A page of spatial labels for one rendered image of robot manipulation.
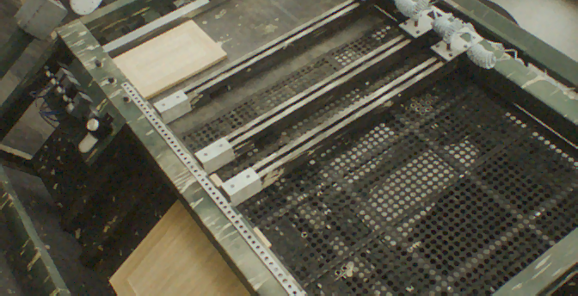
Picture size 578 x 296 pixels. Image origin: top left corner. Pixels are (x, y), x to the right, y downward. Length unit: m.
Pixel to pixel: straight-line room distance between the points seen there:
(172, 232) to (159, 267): 0.14
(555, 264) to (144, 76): 1.74
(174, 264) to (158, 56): 0.91
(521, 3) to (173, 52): 5.55
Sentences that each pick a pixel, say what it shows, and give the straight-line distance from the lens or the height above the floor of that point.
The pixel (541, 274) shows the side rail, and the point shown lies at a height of 1.41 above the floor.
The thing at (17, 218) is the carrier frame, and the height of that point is 0.16.
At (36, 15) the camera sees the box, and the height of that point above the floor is 0.85.
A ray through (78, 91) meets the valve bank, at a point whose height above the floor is 0.76.
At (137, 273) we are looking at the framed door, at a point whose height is 0.37.
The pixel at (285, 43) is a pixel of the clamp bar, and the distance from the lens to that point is 2.79.
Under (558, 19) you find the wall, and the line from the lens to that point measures 7.79.
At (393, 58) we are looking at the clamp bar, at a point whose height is 1.68.
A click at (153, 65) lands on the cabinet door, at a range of 2.91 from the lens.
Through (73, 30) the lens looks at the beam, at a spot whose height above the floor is 0.86.
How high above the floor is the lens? 1.44
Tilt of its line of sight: 6 degrees down
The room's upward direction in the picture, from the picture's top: 41 degrees clockwise
